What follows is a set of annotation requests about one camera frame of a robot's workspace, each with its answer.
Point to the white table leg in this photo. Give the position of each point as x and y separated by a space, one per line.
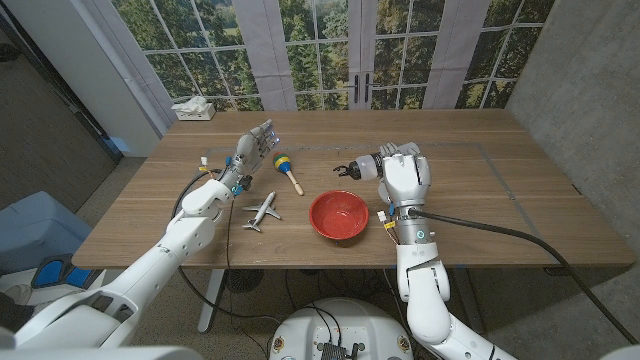
210 300

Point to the printed window backdrop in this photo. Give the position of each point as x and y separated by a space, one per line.
320 50

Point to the colourful striped wooden maraca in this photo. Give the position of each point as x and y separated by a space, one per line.
281 162

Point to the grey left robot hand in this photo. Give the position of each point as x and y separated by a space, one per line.
248 152

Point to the white sneaker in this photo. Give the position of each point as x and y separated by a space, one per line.
15 292

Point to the white toy airplane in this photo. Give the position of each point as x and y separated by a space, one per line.
262 210

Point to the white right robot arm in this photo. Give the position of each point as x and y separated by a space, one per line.
425 290

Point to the red bowl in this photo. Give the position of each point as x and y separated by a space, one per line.
338 215

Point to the blue and black pedal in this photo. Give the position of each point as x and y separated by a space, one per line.
50 272

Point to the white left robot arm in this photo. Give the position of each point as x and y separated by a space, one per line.
180 240

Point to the round black fan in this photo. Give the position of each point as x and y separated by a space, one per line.
243 281

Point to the blue storage bin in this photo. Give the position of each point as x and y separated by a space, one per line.
35 230

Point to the white tissue box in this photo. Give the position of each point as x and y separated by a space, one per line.
195 112

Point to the grey table leg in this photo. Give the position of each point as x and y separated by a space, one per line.
470 300

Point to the white oil cruet black pump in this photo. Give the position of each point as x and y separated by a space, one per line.
367 167

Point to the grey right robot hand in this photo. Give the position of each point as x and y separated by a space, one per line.
407 177

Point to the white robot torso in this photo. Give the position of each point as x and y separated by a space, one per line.
340 320

